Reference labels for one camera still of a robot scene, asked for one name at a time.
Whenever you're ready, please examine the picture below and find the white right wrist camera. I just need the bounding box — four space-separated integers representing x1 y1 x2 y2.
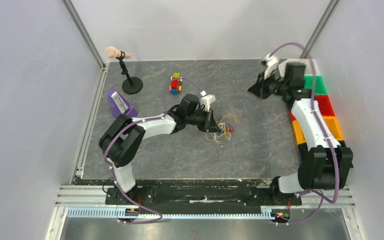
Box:
260 53 280 80

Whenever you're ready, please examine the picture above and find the white cable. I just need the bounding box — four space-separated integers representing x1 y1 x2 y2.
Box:
208 123 231 145

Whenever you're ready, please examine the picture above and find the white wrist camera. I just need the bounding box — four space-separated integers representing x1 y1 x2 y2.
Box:
200 90 216 112
260 53 280 80

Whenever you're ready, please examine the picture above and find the black storage bin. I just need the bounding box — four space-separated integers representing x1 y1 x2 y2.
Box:
297 140 354 168

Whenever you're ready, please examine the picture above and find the colourful toy brick car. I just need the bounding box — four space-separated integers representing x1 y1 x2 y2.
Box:
169 72 183 95

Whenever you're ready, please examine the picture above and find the red storage bin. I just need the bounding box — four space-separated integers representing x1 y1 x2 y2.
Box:
289 94 335 124

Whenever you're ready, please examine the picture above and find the aluminium frame post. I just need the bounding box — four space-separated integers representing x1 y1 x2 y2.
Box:
61 0 106 69
300 0 340 59

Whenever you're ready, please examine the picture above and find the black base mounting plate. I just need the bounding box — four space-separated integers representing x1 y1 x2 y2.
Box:
73 178 303 215

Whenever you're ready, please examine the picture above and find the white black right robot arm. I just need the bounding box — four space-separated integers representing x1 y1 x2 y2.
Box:
247 62 353 204

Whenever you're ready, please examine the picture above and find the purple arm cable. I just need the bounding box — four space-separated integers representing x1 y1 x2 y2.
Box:
103 77 207 225
268 42 341 227

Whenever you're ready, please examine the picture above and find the aluminium frame post right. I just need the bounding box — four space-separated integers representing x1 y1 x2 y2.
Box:
300 0 340 59

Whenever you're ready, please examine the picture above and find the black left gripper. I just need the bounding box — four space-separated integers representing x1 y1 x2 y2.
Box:
185 107 220 134

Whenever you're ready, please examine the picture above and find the purple metronome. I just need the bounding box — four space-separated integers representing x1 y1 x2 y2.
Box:
107 89 139 119

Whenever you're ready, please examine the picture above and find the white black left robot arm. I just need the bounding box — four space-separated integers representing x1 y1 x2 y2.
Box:
98 91 221 204

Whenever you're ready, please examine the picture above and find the green storage bin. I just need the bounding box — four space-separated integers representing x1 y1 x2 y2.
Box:
304 75 328 95

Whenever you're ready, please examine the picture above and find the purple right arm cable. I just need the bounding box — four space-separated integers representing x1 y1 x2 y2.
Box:
268 42 341 227

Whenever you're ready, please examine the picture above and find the aluminium frame post left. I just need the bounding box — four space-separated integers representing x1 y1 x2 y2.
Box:
61 0 106 69

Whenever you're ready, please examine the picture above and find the yellow cable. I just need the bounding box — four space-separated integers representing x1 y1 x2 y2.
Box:
205 113 242 141

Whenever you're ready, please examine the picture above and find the grey slotted cable duct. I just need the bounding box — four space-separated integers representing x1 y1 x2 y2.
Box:
66 204 307 221

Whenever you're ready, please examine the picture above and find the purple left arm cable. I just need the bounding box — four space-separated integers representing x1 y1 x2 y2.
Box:
103 77 207 225

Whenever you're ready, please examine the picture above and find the pink microphone on black stand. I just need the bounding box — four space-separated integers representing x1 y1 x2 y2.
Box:
105 46 144 95

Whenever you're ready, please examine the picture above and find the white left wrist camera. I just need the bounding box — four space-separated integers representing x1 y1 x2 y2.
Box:
200 90 216 112

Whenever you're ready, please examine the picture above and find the yellow storage bin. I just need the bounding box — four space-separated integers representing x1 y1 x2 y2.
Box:
291 115 345 145

